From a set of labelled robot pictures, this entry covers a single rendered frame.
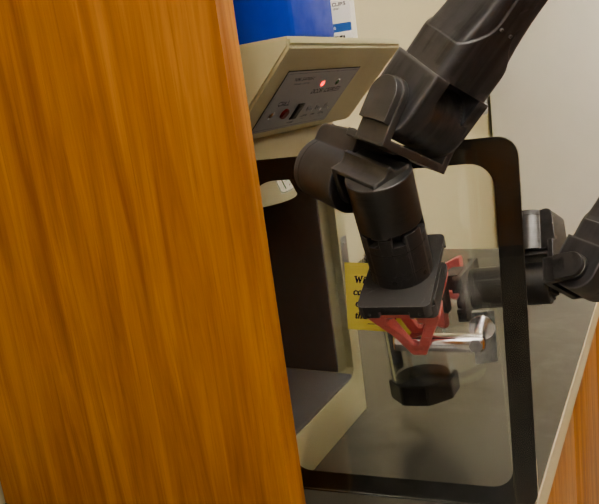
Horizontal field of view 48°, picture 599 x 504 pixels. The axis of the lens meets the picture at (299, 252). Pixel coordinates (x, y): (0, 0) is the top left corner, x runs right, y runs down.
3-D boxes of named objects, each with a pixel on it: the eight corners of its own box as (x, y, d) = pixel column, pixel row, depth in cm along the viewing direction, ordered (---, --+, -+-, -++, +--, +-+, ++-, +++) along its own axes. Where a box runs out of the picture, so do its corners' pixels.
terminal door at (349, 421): (279, 483, 84) (229, 162, 75) (539, 509, 72) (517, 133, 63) (276, 486, 83) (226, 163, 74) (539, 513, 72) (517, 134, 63)
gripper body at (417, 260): (360, 322, 60) (340, 258, 56) (382, 251, 68) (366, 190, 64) (433, 322, 58) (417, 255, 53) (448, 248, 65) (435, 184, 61)
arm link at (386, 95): (404, 75, 51) (471, 113, 57) (319, 56, 60) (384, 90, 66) (343, 220, 53) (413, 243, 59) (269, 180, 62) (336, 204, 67)
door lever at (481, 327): (403, 338, 72) (401, 315, 71) (495, 338, 68) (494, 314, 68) (392, 358, 67) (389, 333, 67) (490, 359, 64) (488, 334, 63)
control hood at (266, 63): (208, 147, 74) (193, 53, 72) (334, 119, 101) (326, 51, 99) (300, 137, 68) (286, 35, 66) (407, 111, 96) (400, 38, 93)
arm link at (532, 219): (583, 274, 81) (614, 293, 87) (578, 188, 85) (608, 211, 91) (495, 290, 90) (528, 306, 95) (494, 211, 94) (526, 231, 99)
